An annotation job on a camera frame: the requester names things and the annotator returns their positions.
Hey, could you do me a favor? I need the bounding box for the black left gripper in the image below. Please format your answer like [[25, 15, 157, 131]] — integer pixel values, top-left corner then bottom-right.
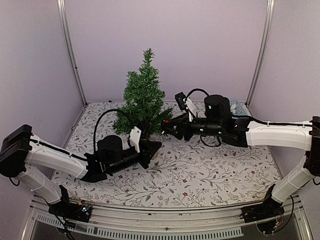
[[107, 141, 161, 175]]

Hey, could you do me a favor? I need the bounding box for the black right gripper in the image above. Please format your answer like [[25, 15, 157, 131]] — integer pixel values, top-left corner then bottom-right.
[[162, 112, 223, 142]]

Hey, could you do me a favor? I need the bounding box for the white cotton ornament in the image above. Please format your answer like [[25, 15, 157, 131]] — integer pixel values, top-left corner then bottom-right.
[[230, 103, 237, 114]]

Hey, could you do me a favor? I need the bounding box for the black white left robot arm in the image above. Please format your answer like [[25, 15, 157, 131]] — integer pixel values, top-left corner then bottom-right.
[[0, 124, 162, 217]]

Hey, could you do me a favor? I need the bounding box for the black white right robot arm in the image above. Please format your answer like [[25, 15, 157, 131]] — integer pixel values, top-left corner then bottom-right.
[[161, 92, 320, 218]]

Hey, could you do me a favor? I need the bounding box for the small green christmas tree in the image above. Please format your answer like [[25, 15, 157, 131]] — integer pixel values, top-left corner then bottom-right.
[[113, 48, 172, 138]]

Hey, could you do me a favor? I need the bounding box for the floral patterned table mat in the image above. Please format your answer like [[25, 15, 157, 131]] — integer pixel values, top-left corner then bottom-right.
[[49, 100, 282, 208]]

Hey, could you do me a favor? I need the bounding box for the light blue plastic basket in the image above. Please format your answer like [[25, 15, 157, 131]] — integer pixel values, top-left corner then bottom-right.
[[229, 99, 252, 116]]

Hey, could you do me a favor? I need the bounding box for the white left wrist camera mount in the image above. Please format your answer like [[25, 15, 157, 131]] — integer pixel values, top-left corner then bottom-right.
[[128, 126, 142, 153]]

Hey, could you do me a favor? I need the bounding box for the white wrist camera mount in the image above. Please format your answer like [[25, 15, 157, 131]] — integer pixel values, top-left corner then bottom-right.
[[128, 126, 142, 153], [174, 92, 196, 122]]

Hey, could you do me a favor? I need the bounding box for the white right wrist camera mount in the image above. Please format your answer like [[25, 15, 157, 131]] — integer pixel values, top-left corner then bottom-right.
[[174, 92, 196, 122]]

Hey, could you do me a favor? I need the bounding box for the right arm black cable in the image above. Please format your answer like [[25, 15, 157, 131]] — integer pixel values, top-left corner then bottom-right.
[[184, 87, 316, 148]]

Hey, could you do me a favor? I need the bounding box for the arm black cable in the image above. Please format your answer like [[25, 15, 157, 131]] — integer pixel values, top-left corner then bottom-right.
[[184, 87, 316, 148], [91, 108, 137, 153]]

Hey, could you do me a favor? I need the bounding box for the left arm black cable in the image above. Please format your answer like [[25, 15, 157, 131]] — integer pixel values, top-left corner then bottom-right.
[[91, 108, 137, 153]]

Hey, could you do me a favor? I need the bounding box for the front aluminium rail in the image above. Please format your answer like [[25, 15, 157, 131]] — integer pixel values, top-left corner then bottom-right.
[[21, 195, 316, 240]]

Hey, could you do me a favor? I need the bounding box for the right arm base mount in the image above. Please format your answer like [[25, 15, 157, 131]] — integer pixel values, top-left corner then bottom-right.
[[239, 184, 295, 236]]

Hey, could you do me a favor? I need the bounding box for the right aluminium corner post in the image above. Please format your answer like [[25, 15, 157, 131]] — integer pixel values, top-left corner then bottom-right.
[[245, 0, 275, 108]]

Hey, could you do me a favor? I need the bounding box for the aluminium corner post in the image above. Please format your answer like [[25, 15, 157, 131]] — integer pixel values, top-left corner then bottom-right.
[[245, 0, 275, 108], [57, 0, 88, 107]]

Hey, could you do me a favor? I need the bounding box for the left aluminium corner post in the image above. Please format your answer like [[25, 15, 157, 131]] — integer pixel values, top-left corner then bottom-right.
[[57, 0, 88, 107]]

